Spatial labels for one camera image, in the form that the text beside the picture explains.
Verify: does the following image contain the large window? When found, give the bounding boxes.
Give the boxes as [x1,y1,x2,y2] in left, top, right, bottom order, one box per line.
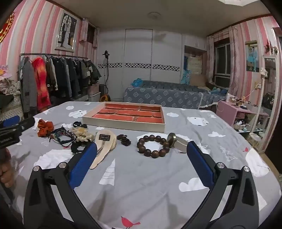
[214,38,231,88]

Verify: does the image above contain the colourful woven bracelet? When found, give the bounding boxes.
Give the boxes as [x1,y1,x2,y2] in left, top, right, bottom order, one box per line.
[49,129,66,140]

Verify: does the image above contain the teal hanging cloth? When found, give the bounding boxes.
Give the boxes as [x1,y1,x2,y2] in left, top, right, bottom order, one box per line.
[181,56,192,84]

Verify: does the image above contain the garment steamer with orange base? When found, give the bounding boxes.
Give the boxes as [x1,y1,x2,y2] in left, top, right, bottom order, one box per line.
[100,50,112,102]

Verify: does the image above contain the grey hanging coat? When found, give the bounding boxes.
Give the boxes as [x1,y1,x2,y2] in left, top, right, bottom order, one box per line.
[21,58,38,114]

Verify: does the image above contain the pink window curtain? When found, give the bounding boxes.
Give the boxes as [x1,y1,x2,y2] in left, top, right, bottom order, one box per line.
[228,25,245,88]
[206,36,215,82]

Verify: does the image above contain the orange scrunchie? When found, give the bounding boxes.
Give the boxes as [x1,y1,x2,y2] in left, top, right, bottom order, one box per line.
[37,119,54,137]

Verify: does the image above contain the person's left hand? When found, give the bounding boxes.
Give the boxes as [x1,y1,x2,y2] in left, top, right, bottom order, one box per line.
[0,147,16,188]

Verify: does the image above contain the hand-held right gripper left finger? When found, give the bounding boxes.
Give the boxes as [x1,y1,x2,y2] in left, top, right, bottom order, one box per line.
[23,141,104,229]

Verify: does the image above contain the small dark brown hair clip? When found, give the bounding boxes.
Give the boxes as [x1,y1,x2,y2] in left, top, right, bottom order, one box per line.
[116,134,132,146]

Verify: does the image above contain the brown wooden bead bracelet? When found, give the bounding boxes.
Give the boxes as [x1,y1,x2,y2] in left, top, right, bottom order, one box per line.
[137,135,171,158]

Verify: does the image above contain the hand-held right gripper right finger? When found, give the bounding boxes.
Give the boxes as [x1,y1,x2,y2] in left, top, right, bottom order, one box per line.
[181,140,259,229]

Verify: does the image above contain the black scrunchie with gold beads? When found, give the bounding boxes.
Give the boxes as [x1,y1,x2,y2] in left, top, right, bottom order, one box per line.
[70,141,91,154]

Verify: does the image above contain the small window with pink curtain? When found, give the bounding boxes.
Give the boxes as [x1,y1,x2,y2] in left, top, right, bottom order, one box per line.
[80,19,98,48]

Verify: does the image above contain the cream patterned couch cover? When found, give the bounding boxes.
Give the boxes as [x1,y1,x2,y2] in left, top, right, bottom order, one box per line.
[0,97,24,124]

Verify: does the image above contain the red wall ornament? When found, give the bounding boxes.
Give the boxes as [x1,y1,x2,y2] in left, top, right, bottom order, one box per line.
[0,12,16,43]

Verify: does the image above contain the artificial wall flowers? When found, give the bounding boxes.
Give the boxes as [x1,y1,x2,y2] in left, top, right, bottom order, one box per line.
[264,40,278,54]

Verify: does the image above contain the framed wall poster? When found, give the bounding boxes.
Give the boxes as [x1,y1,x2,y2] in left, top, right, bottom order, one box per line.
[56,10,78,52]

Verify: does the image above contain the cream fluffy hair clip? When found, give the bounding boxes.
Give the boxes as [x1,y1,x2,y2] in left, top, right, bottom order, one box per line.
[89,130,117,169]

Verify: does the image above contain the pink storage box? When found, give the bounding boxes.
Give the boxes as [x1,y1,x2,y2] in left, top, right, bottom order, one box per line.
[88,84,100,95]

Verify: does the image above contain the white framed standing mirror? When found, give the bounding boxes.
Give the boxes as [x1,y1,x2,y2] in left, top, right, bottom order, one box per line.
[256,55,278,152]

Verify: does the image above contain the grey polar bear bed sheet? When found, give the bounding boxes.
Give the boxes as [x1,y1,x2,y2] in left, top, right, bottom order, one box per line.
[7,101,282,229]

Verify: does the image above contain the black cloth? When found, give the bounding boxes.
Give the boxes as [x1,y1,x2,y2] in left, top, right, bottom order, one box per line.
[0,94,15,108]

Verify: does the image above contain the orange red hanging jacket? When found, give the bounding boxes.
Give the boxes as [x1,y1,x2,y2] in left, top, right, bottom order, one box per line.
[32,57,51,112]

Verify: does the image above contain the row of dark hanging clothes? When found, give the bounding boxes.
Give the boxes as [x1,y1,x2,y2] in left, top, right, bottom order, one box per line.
[45,55,102,98]

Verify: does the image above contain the metal clothes rack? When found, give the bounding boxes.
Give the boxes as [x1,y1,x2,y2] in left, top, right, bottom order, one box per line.
[19,52,98,115]

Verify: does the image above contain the metal ring clip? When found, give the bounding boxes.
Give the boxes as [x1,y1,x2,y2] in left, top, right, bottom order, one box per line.
[166,132,190,153]

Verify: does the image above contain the cream scrunchie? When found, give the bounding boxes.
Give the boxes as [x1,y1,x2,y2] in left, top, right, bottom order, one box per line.
[71,126,96,142]

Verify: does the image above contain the unframed wall poster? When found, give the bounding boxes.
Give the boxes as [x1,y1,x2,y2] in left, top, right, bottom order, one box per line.
[245,40,259,73]

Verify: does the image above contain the pink hat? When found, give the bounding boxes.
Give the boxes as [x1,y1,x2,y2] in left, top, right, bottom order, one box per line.
[0,65,12,78]

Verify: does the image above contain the beige jewelry tray red lining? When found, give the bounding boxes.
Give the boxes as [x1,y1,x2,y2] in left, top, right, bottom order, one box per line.
[82,102,165,132]

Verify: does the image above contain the pile of light clothes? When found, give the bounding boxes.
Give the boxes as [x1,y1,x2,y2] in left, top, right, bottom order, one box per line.
[0,77,21,97]

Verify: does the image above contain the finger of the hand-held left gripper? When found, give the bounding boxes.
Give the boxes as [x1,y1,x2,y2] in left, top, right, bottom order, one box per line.
[3,116,21,128]
[17,117,36,134]

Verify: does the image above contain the black braided cord bundle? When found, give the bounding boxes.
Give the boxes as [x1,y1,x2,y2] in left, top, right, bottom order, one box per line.
[55,129,78,147]

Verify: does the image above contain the white wardrobe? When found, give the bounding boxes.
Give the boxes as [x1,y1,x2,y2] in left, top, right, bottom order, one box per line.
[97,29,207,99]

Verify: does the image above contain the white storage box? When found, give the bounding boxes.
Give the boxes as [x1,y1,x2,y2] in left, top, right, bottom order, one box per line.
[88,92,102,102]

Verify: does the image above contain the pink cabinet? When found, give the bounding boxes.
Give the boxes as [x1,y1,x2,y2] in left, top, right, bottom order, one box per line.
[216,100,260,132]

